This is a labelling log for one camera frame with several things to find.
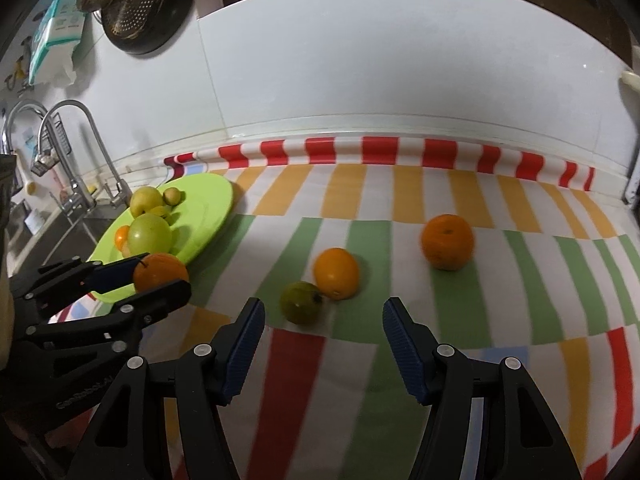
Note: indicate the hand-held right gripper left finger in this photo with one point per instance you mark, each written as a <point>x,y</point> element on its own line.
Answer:
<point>245,350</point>

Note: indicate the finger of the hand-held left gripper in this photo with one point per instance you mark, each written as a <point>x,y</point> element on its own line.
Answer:
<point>112,276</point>
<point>155,302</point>

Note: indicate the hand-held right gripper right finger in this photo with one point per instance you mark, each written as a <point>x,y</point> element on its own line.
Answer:
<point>405,355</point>

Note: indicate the orange with stem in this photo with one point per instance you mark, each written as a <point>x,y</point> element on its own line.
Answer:
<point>162,270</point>

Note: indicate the small orange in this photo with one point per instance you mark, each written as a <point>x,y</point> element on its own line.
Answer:
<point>121,237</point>
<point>336,272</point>

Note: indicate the olive-green pear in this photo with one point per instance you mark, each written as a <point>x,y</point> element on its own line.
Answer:
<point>149,234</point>

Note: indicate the green tangerine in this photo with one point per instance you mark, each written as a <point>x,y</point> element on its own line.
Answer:
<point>300,304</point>
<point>159,211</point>

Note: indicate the yellow-green pear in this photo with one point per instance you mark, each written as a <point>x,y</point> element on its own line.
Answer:
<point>145,199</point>

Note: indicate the green plate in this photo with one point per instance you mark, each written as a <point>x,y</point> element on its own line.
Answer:
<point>200,210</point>

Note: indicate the dark kitchen sink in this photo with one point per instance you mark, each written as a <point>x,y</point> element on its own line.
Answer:
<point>65,240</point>

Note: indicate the chrome gooseneck faucet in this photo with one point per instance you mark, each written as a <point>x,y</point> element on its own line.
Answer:
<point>117,192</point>

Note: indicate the large chrome faucet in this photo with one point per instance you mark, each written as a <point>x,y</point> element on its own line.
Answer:
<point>75,200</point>

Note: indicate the small white cup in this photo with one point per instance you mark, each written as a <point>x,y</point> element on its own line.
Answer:
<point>34,221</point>

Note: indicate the large orange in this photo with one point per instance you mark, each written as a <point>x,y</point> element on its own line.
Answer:
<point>446,241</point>

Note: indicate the striped colourful tablecloth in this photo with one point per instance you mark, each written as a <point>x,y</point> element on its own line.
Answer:
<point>350,240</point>

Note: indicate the teal white tissue package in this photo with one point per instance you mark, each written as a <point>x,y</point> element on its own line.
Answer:
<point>55,35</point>

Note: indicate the black frying pan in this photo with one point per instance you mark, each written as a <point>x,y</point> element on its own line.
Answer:
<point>175,15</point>

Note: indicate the copper colander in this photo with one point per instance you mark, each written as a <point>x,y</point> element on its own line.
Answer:
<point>135,5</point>

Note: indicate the bicycle wall decoration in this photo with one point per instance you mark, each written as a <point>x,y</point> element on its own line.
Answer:
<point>20,72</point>

